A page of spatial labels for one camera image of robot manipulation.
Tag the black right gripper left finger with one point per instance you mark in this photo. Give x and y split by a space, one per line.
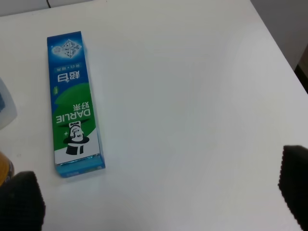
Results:
22 207

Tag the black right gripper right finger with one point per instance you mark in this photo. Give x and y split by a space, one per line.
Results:
293 182

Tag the white blue-capped shampoo bottle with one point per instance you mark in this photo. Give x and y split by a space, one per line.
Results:
8 110

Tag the gold Red Bull can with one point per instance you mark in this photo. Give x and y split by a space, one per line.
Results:
6 169

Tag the blue green toothpaste box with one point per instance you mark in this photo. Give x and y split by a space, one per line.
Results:
76 137

